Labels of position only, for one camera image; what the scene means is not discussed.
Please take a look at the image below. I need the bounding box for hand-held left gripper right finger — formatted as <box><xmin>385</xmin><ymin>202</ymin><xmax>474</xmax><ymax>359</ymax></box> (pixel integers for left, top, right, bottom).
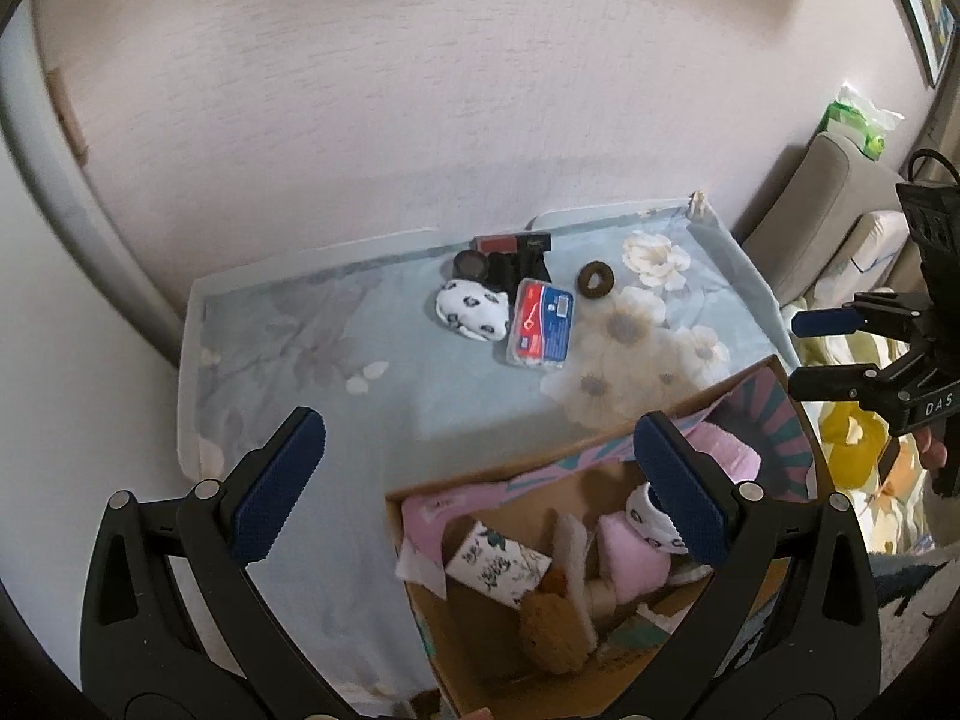
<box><xmin>634</xmin><ymin>410</ymin><xmax>882</xmax><ymax>691</ymax></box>

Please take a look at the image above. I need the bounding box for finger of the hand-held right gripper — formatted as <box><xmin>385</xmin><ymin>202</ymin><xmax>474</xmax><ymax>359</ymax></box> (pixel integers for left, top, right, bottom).
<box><xmin>787</xmin><ymin>360</ymin><xmax>912</xmax><ymax>402</ymax></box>
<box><xmin>791</xmin><ymin>292</ymin><xmax>931</xmax><ymax>338</ymax></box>

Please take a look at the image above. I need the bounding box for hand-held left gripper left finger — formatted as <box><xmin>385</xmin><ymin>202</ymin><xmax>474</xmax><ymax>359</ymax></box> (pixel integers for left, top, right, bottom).
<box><xmin>80</xmin><ymin>406</ymin><xmax>326</xmax><ymax>691</ymax></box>

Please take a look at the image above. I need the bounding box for white spotted sock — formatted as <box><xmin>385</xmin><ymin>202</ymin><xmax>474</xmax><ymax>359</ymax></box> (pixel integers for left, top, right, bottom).
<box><xmin>622</xmin><ymin>484</ymin><xmax>687</xmax><ymax>552</ymax></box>
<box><xmin>436</xmin><ymin>279</ymin><xmax>515</xmax><ymax>344</ymax></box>

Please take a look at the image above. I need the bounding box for pink plush slipper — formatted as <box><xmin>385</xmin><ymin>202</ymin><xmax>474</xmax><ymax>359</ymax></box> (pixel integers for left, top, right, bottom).
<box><xmin>596</xmin><ymin>514</ymin><xmax>672</xmax><ymax>601</ymax></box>
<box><xmin>679</xmin><ymin>424</ymin><xmax>762</xmax><ymax>485</ymax></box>

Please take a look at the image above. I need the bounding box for round wooden lid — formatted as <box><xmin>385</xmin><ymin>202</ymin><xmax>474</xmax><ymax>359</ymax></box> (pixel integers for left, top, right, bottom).
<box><xmin>587</xmin><ymin>577</ymin><xmax>622</xmax><ymax>620</ymax></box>

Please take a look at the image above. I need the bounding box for white patterned tissue pack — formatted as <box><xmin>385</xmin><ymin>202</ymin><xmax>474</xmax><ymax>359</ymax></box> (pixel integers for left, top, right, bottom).
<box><xmin>444</xmin><ymin>517</ymin><xmax>554</xmax><ymax>608</ymax></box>

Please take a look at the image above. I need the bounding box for cardboard box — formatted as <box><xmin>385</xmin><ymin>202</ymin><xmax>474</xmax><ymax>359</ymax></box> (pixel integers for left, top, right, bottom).
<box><xmin>384</xmin><ymin>355</ymin><xmax>818</xmax><ymax>720</ymax></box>

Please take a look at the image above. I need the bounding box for white desktop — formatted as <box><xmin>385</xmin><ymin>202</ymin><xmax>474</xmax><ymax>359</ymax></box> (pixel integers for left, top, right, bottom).
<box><xmin>176</xmin><ymin>197</ymin><xmax>702</xmax><ymax>481</ymax></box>

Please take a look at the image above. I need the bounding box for beige cushion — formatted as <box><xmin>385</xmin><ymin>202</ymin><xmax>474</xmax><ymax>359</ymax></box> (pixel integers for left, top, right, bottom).
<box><xmin>851</xmin><ymin>210</ymin><xmax>910</xmax><ymax>272</ymax></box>

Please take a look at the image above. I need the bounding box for beige sofa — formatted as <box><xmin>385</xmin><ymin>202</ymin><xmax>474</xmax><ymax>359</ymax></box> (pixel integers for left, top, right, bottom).
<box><xmin>739</xmin><ymin>131</ymin><xmax>931</xmax><ymax>308</ymax></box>

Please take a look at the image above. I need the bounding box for blue floral tablecloth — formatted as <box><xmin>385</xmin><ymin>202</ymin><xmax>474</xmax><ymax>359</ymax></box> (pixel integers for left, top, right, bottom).
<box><xmin>180</xmin><ymin>199</ymin><xmax>800</xmax><ymax>713</ymax></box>

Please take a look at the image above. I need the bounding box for green wipes pack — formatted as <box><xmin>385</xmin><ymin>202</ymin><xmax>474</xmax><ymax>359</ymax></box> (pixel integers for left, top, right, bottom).
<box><xmin>819</xmin><ymin>82</ymin><xmax>905</xmax><ymax>162</ymax></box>

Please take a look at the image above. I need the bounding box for clear floss pick box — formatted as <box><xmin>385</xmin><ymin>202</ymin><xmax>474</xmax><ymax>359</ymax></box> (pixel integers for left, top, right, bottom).
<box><xmin>501</xmin><ymin>277</ymin><xmax>577</xmax><ymax>372</ymax></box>

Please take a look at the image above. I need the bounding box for blue white patterned cloth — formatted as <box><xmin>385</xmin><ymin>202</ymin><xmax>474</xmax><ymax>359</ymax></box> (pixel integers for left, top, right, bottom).
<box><xmin>870</xmin><ymin>551</ymin><xmax>960</xmax><ymax>661</ymax></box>

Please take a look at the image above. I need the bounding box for black cosmetic case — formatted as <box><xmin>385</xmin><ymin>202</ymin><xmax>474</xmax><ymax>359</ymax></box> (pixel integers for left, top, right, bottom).
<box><xmin>487</xmin><ymin>249</ymin><xmax>554</xmax><ymax>290</ymax></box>

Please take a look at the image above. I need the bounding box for red cosmetic box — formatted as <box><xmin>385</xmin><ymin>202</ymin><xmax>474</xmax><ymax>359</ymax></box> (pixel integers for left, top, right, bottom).
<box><xmin>472</xmin><ymin>232</ymin><xmax>554</xmax><ymax>254</ymax></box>

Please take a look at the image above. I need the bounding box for wooden block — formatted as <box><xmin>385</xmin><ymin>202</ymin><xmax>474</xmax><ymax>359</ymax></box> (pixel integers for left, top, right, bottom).
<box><xmin>46</xmin><ymin>69</ymin><xmax>89</xmax><ymax>166</ymax></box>

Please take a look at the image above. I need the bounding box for black cable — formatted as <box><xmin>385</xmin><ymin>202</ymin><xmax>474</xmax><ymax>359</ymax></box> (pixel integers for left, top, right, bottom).
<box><xmin>909</xmin><ymin>151</ymin><xmax>960</xmax><ymax>187</ymax></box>

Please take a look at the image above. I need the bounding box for framed wall picture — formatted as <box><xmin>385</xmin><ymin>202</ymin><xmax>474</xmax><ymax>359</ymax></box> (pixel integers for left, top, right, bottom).
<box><xmin>891</xmin><ymin>0</ymin><xmax>960</xmax><ymax>87</ymax></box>

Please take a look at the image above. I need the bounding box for gray door frame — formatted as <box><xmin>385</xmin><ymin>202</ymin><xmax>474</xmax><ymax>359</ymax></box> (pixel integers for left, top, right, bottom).
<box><xmin>0</xmin><ymin>15</ymin><xmax>185</xmax><ymax>361</ymax></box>

